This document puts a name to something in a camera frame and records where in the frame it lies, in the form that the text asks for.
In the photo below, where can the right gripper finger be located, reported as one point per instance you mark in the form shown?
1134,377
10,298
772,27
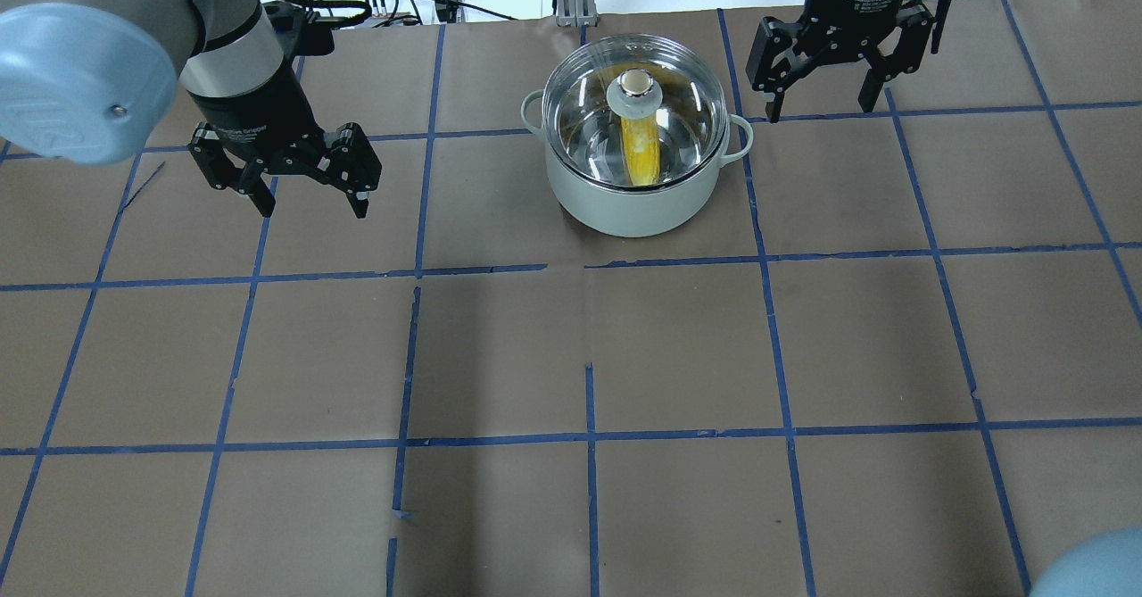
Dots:
781,55
914,24

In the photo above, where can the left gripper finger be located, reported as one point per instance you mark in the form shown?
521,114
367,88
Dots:
348,162
221,173

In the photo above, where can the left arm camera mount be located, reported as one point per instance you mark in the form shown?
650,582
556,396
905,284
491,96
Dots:
300,32

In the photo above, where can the yellow corn cob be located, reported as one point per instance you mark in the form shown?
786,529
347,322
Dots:
621,137

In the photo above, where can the glass pot lid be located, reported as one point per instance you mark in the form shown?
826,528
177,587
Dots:
694,119

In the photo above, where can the pale green cooking pot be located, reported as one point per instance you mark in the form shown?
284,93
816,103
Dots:
634,214

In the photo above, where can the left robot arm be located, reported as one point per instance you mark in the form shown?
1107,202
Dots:
89,80

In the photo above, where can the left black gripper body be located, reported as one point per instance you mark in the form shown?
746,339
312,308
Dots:
256,108

